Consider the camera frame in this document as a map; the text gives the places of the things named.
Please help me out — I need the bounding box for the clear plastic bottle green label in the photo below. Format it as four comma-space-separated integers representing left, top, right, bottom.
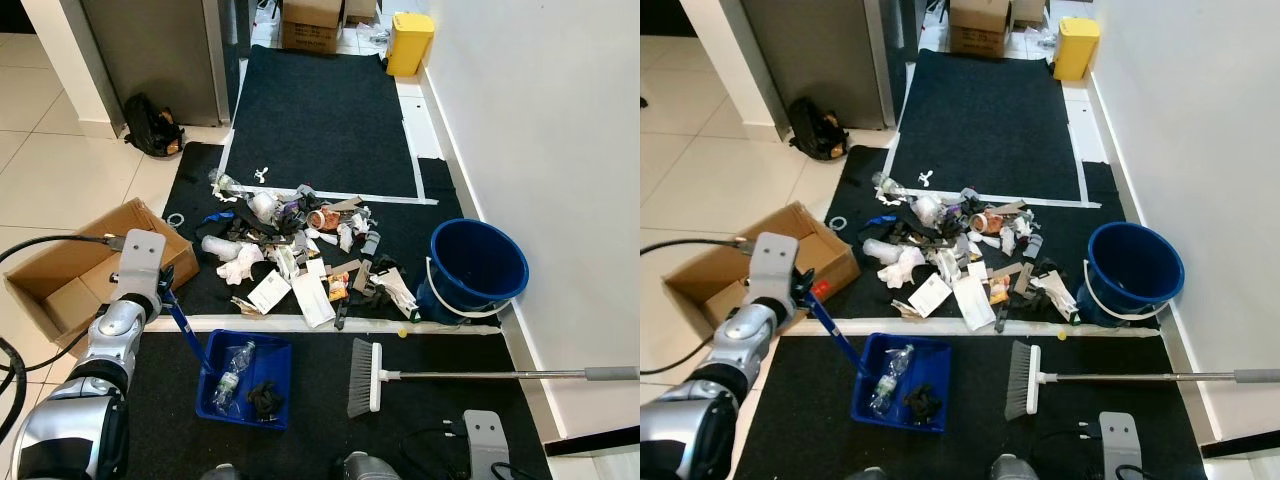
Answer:
868, 345, 915, 416
211, 341, 257, 411

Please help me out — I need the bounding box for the blue plastic dustpan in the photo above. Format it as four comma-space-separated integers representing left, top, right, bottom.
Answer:
160, 285, 294, 431
800, 290, 953, 433

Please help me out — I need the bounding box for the black cloth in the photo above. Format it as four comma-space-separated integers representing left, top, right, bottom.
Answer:
903, 384, 943, 423
247, 380, 287, 420

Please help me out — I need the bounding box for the white crumpled tissue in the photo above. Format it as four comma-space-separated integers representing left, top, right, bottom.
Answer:
880, 248, 929, 289
217, 245, 266, 286

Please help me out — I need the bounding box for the open brown cardboard box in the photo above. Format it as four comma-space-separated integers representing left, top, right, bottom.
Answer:
3, 198, 199, 351
662, 201, 861, 346

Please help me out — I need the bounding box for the white paper card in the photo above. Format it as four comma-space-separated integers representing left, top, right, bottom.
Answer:
247, 270, 292, 314
908, 273, 954, 319

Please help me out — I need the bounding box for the dark mat under rubbish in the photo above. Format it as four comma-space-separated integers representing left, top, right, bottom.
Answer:
160, 142, 481, 321
825, 146, 1151, 326

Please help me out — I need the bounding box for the white paper envelope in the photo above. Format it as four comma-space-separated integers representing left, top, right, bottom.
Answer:
292, 272, 338, 328
953, 275, 998, 331

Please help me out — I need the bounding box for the black backpack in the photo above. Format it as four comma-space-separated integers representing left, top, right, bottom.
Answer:
788, 96, 850, 161
122, 93, 185, 158

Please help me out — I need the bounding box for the dark mat with white border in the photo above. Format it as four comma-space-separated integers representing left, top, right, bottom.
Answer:
888, 49, 1086, 201
222, 45, 419, 198

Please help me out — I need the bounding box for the grey metal door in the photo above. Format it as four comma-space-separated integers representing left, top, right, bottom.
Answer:
80, 0, 233, 126
740, 0, 896, 129

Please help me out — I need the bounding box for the grey robot leg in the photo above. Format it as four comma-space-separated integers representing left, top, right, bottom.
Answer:
340, 452, 401, 480
990, 455, 1046, 480

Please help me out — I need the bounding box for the closed brown cardboard box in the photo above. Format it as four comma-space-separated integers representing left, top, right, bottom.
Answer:
281, 0, 346, 53
948, 0, 1012, 58

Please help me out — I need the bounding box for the large plain dark mat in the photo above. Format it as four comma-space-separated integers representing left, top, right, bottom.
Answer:
735, 336, 1211, 480
100, 332, 553, 480

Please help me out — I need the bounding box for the blue plastic bucket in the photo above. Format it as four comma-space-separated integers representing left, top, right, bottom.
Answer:
415, 219, 530, 324
1078, 221, 1186, 327

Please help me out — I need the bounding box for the yellow plastic bin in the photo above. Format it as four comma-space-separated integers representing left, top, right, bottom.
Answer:
1053, 17, 1101, 82
386, 11, 436, 77

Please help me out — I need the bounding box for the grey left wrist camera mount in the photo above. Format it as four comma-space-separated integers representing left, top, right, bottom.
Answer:
108, 229, 168, 299
750, 232, 801, 303

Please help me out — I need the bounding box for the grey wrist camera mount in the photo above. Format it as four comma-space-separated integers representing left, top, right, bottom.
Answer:
750, 232, 801, 303
462, 410, 513, 480
1098, 412, 1147, 480
108, 229, 168, 299

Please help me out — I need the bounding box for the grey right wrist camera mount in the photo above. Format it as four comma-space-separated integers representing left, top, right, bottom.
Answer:
462, 410, 513, 480
1098, 412, 1147, 480

